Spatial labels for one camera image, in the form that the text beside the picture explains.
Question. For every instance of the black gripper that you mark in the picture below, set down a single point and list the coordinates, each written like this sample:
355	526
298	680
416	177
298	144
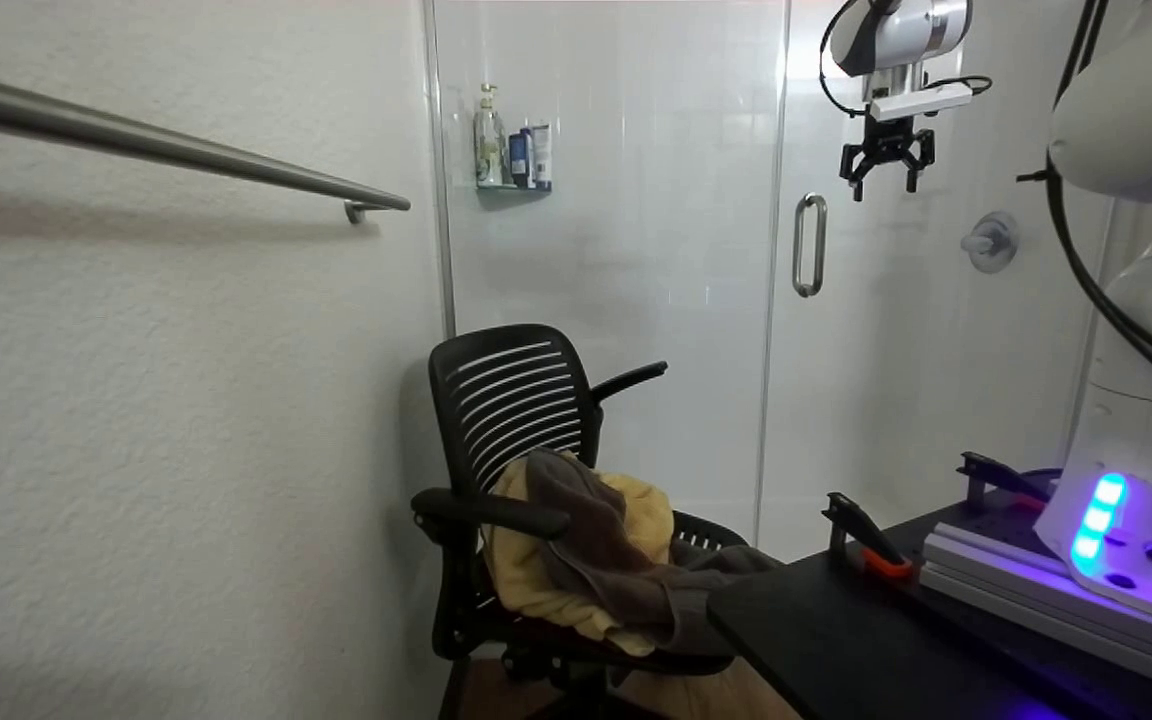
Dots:
891	144

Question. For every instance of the white cabinet door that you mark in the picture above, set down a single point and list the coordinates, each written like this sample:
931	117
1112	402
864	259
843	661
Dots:
896	384

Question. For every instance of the round chrome shower valve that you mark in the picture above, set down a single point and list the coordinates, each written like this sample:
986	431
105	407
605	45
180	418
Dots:
989	241

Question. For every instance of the fixed glass shower panel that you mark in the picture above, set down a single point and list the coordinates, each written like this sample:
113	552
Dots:
658	267

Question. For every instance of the black purple clamp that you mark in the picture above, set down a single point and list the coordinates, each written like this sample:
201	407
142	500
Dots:
1001	479

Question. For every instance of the white blue toiletry box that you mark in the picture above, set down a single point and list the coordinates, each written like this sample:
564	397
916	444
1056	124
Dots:
542	159

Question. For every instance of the black clamp with orange grip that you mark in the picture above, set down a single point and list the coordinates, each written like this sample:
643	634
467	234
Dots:
870	543

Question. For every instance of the dark blue toiletry box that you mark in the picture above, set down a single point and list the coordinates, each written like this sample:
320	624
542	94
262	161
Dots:
516	159

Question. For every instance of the small glass corner shelf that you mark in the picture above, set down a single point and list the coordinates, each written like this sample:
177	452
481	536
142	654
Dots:
512	195

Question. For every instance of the yellow towel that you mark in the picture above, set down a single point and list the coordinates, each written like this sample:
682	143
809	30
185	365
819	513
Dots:
647	513

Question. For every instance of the black mesh office chair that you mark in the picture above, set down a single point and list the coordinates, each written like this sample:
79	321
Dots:
509	384

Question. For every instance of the brown cloth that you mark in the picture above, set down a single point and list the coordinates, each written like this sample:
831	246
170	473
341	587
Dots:
588	520

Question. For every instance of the grey metal towel bar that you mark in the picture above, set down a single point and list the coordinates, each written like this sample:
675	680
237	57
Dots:
137	136

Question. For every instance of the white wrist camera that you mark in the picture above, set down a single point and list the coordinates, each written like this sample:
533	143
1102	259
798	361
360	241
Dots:
926	101

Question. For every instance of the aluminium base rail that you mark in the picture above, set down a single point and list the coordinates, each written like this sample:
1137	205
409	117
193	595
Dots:
1041	587

